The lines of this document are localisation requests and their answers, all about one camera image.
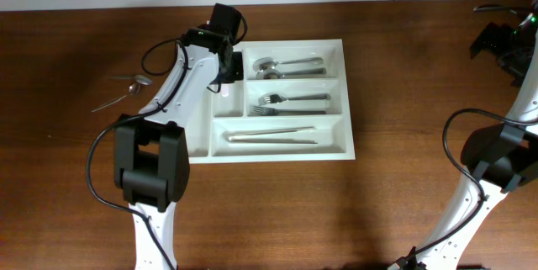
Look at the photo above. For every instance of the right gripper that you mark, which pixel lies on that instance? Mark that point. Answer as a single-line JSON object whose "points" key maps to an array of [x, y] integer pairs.
{"points": [[486, 38]]}

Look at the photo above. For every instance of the large metal spoon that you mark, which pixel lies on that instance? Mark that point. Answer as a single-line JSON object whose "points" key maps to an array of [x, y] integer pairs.
{"points": [[276, 74], [268, 63]]}

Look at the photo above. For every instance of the metal fork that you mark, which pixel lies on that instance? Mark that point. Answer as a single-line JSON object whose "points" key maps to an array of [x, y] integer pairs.
{"points": [[265, 111], [277, 98]]}

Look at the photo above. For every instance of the metal tongs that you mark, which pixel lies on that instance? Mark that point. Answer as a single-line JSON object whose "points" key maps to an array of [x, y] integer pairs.
{"points": [[269, 136]]}

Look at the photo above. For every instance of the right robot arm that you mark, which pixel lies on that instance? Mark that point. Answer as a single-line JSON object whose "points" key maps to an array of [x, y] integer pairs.
{"points": [[497, 159]]}

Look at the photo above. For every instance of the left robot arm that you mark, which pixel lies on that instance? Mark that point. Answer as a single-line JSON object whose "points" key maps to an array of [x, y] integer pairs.
{"points": [[151, 163]]}

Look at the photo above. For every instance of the white plastic cutlery tray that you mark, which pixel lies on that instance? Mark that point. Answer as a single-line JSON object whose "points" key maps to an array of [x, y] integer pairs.
{"points": [[216, 115]]}

